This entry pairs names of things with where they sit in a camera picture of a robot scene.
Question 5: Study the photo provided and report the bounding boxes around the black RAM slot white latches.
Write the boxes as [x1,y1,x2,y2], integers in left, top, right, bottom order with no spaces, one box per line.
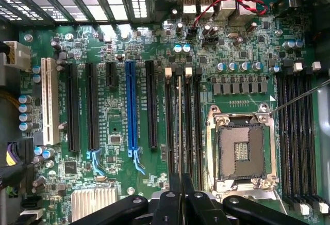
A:
[283,61,310,216]
[164,67,176,184]
[304,60,330,215]
[184,67,195,178]

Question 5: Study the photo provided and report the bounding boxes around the silver socket cover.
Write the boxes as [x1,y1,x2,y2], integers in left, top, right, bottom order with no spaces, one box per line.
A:
[213,177,289,216]

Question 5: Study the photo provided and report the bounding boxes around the silver finned chipset heatsink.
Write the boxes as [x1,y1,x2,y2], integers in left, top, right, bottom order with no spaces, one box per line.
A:
[71,186,119,222]

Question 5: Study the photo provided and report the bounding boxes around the CPU socket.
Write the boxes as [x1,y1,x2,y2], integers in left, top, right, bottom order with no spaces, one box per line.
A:
[205,102,278,196]

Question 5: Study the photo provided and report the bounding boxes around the green motherboard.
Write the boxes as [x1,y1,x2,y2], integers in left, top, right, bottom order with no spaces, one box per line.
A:
[18,0,320,225]

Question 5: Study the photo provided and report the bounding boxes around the long black expansion slot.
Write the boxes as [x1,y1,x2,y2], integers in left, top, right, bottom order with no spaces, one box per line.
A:
[144,59,158,150]
[66,62,81,153]
[86,62,101,151]

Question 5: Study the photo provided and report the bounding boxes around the blue expansion slot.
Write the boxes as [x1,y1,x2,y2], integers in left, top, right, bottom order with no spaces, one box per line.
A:
[125,59,146,176]

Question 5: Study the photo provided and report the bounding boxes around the short black expansion slot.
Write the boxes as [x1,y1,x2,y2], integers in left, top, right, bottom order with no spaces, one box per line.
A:
[105,61,118,88]

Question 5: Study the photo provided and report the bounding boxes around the thin steel locking lever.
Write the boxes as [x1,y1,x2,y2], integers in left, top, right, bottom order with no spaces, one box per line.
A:
[268,79,330,116]

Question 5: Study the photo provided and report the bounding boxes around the open grey PC case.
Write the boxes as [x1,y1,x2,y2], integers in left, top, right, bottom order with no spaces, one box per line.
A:
[0,0,330,225]

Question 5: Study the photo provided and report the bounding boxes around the white expansion slot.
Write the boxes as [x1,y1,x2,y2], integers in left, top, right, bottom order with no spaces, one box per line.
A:
[40,57,60,146]

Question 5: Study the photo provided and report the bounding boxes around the white power connector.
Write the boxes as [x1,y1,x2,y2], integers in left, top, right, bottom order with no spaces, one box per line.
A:
[3,41,32,73]

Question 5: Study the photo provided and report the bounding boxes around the black plug purple yellow wires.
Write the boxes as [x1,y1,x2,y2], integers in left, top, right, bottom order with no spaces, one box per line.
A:
[0,136,36,184]

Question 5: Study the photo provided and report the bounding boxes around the yellow wire bundle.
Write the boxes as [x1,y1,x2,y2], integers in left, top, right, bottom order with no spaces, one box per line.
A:
[0,90,21,110]

